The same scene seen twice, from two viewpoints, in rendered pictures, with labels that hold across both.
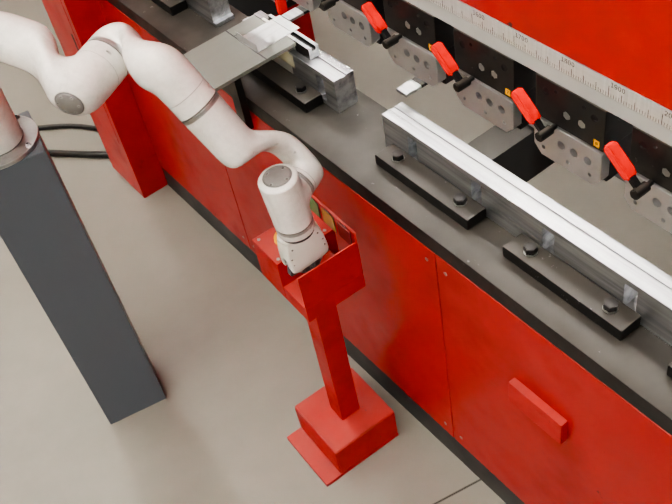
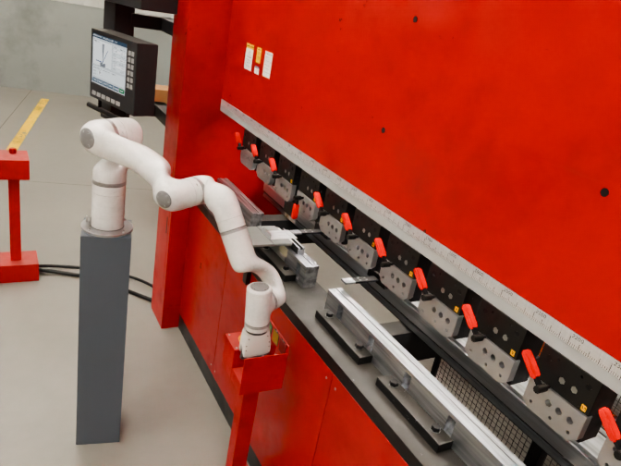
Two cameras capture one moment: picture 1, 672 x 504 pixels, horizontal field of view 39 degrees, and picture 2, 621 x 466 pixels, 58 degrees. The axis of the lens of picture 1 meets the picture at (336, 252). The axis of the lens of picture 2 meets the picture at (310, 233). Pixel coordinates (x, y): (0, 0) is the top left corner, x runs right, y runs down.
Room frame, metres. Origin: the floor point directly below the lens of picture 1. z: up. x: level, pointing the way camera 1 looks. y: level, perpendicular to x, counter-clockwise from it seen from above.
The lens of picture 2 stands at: (-0.19, 0.05, 1.93)
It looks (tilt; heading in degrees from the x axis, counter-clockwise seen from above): 22 degrees down; 357
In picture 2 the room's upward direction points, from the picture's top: 11 degrees clockwise
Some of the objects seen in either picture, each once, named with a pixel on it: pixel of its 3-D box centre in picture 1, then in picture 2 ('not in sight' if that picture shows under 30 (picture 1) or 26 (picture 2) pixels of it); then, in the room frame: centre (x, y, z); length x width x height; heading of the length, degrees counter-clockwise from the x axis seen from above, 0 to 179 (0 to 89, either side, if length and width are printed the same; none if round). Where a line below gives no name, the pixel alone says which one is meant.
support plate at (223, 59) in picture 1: (231, 54); (255, 236); (1.98, 0.15, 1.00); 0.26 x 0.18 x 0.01; 119
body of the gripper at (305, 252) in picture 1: (301, 242); (255, 339); (1.44, 0.07, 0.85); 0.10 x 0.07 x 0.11; 117
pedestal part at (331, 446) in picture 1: (339, 425); not in sight; (1.49, 0.09, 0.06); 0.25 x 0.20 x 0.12; 117
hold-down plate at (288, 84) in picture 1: (278, 78); (274, 262); (1.98, 0.05, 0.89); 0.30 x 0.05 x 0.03; 29
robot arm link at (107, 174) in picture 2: not in sight; (117, 150); (1.84, 0.69, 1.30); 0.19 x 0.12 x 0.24; 149
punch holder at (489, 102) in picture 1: (499, 72); (407, 266); (1.37, -0.36, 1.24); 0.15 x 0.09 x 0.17; 29
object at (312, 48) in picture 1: (290, 36); (290, 240); (2.01, 0.00, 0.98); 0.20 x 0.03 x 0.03; 29
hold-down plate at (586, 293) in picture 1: (568, 284); (411, 410); (1.14, -0.42, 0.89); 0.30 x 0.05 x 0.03; 29
